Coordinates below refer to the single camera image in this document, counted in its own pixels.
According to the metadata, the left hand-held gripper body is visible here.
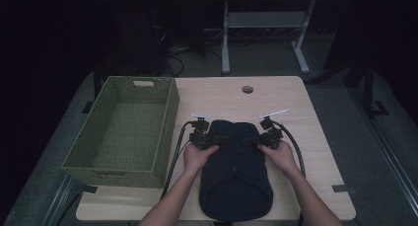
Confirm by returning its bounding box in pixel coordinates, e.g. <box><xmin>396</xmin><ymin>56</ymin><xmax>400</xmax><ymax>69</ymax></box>
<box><xmin>188</xmin><ymin>113</ymin><xmax>215</xmax><ymax>151</ymax></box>

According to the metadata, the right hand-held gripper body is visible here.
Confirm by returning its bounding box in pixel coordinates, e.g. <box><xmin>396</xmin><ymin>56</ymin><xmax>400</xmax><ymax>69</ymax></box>
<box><xmin>258</xmin><ymin>109</ymin><xmax>290</xmax><ymax>151</ymax></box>

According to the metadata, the dark navy printed garment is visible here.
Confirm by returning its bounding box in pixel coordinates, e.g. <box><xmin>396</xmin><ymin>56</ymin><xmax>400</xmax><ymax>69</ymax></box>
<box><xmin>198</xmin><ymin>118</ymin><xmax>275</xmax><ymax>222</ymax></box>

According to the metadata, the green woven basket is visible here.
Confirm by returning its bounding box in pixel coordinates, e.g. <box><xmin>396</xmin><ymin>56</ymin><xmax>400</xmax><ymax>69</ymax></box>
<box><xmin>61</xmin><ymin>75</ymin><xmax>180</xmax><ymax>189</ymax></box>

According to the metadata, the person's left hand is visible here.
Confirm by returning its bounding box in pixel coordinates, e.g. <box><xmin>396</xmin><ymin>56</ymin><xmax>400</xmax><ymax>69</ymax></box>
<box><xmin>182</xmin><ymin>143</ymin><xmax>220</xmax><ymax>179</ymax></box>

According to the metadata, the person's right hand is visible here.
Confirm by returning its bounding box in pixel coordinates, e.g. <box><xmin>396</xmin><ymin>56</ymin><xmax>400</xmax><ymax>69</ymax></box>
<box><xmin>256</xmin><ymin>140</ymin><xmax>299</xmax><ymax>180</ymax></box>

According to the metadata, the grey tape strip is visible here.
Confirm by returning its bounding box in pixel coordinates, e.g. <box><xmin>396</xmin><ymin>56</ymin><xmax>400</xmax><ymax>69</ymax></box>
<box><xmin>331</xmin><ymin>184</ymin><xmax>357</xmax><ymax>194</ymax></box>

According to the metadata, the black metal stand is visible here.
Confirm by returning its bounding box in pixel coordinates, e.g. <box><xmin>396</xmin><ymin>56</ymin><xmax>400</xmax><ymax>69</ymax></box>
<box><xmin>343</xmin><ymin>52</ymin><xmax>390</xmax><ymax>119</ymax></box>

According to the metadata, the right hand-held gripper black cable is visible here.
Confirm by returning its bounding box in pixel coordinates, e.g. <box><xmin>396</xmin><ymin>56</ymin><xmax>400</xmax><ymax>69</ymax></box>
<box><xmin>271</xmin><ymin>119</ymin><xmax>308</xmax><ymax>226</ymax></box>

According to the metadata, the hand-held gripper black cable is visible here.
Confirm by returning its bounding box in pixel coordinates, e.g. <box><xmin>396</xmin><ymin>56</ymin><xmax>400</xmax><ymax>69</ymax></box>
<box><xmin>271</xmin><ymin>119</ymin><xmax>308</xmax><ymax>226</ymax></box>
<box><xmin>160</xmin><ymin>120</ymin><xmax>198</xmax><ymax>201</ymax></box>

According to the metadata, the left hand-held gripper black cable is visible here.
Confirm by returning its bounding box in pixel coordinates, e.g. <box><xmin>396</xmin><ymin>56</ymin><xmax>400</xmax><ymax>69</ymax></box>
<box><xmin>160</xmin><ymin>120</ymin><xmax>198</xmax><ymax>201</ymax></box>

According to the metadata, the bundle of black floor cables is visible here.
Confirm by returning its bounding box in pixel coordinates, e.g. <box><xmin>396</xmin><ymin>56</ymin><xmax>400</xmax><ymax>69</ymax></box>
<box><xmin>152</xmin><ymin>23</ymin><xmax>225</xmax><ymax>78</ymax></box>

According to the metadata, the aluminium rail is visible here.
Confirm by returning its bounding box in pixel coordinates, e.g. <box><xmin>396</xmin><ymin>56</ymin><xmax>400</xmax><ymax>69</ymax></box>
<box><xmin>40</xmin><ymin>174</ymin><xmax>83</xmax><ymax>226</ymax></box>
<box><xmin>348</xmin><ymin>87</ymin><xmax>418</xmax><ymax>218</ymax></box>

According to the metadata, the black floor bracket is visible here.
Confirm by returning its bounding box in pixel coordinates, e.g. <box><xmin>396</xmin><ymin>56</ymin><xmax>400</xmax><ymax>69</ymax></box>
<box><xmin>81</xmin><ymin>100</ymin><xmax>95</xmax><ymax>114</ymax></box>

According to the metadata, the grey metal frame desk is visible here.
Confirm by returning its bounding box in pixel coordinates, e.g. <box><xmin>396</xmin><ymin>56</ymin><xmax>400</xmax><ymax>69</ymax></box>
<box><xmin>210</xmin><ymin>0</ymin><xmax>354</xmax><ymax>75</ymax></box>

